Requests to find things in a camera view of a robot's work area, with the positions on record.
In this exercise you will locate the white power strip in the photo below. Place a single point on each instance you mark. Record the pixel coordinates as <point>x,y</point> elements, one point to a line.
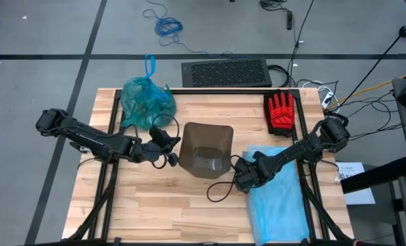
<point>327,99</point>

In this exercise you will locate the teal plastic trash bag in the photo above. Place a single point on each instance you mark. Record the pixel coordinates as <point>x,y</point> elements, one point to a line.
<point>145,102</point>

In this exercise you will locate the black perforated computer case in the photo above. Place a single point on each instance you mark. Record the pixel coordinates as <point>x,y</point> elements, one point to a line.
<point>223,73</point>

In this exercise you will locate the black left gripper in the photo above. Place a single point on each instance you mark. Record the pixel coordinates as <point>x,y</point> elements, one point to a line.
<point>148,152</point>

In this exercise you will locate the black beam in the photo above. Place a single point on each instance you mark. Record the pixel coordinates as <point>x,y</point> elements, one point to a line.
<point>370,179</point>

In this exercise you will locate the light blue trash bag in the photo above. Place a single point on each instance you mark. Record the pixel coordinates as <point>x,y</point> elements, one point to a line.
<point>281,212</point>

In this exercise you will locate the dark translucent trash bin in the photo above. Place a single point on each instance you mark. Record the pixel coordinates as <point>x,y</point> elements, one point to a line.
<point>206,143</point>

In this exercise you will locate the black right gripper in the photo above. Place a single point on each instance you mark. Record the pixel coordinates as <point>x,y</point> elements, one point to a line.
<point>256,169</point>

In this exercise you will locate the black power strip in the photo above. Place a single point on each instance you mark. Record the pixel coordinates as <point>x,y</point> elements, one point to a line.
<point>289,20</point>

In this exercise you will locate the white paper sheet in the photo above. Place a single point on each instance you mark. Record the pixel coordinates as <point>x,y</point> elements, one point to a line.
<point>353,171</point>

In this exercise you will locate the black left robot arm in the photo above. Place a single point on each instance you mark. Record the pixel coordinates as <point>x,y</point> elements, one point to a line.
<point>87,138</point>

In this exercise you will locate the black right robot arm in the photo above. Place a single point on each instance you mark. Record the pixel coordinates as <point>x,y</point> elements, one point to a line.
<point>302,150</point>

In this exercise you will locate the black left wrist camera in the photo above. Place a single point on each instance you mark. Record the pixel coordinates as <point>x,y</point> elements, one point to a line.
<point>159,134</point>

